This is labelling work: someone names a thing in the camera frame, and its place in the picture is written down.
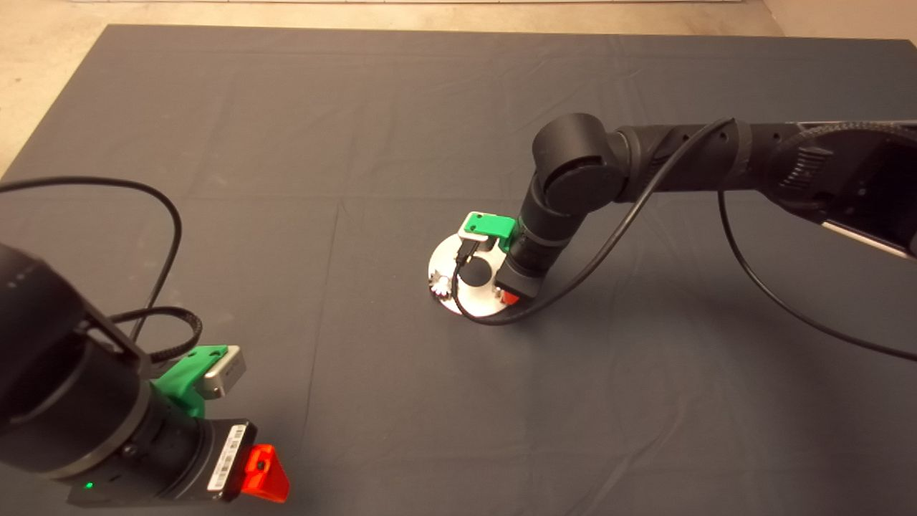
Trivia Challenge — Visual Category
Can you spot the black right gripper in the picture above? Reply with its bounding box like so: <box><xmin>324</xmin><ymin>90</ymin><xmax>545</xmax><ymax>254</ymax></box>
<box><xmin>496</xmin><ymin>226</ymin><xmax>567</xmax><ymax>305</ymax></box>

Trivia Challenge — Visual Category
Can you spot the thin black left cable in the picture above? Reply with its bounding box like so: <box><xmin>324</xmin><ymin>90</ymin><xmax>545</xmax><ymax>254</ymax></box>
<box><xmin>0</xmin><ymin>176</ymin><xmax>182</xmax><ymax>341</ymax></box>

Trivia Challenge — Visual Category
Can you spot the dark grey table cloth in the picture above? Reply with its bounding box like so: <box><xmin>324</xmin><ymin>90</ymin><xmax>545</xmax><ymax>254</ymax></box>
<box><xmin>0</xmin><ymin>24</ymin><xmax>917</xmax><ymax>516</ymax></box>

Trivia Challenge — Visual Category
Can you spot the round metal plate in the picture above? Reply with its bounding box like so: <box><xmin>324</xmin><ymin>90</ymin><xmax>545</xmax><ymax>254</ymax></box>
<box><xmin>428</xmin><ymin>233</ymin><xmax>517</xmax><ymax>318</ymax></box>

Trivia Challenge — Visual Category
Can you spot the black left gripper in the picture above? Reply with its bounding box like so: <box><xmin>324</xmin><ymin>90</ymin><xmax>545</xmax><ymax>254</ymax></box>
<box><xmin>68</xmin><ymin>412</ymin><xmax>291</xmax><ymax>504</ymax></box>

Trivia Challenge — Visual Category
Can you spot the silver camera box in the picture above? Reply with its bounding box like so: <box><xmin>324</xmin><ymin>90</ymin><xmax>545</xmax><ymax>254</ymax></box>
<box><xmin>197</xmin><ymin>346</ymin><xmax>246</xmax><ymax>400</ymax></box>
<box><xmin>458</xmin><ymin>213</ymin><xmax>495</xmax><ymax>252</ymax></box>

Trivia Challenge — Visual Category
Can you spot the black braided left cable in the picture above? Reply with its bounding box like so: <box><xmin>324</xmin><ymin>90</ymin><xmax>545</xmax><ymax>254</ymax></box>
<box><xmin>107</xmin><ymin>307</ymin><xmax>203</xmax><ymax>363</ymax></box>

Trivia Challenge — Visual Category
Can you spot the silver right camera box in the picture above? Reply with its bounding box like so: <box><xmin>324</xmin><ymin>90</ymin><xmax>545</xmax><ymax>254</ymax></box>
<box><xmin>458</xmin><ymin>213</ymin><xmax>495</xmax><ymax>252</ymax></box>

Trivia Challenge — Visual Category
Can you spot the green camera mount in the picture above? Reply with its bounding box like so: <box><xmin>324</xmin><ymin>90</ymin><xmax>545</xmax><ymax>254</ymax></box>
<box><xmin>153</xmin><ymin>345</ymin><xmax>229</xmax><ymax>418</ymax></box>
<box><xmin>460</xmin><ymin>213</ymin><xmax>518</xmax><ymax>252</ymax></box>

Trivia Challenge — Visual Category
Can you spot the silver left camera box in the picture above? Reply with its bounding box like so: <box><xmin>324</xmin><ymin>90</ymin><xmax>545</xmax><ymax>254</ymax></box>
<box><xmin>197</xmin><ymin>346</ymin><xmax>246</xmax><ymax>400</ymax></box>

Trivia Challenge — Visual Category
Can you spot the green left camera mount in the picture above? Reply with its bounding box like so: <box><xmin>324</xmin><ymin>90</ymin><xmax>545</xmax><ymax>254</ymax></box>
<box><xmin>153</xmin><ymin>345</ymin><xmax>229</xmax><ymax>418</ymax></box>

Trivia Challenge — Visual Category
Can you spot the green right camera mount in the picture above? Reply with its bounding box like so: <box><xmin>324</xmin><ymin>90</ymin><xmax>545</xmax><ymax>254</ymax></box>
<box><xmin>460</xmin><ymin>213</ymin><xmax>518</xmax><ymax>252</ymax></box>

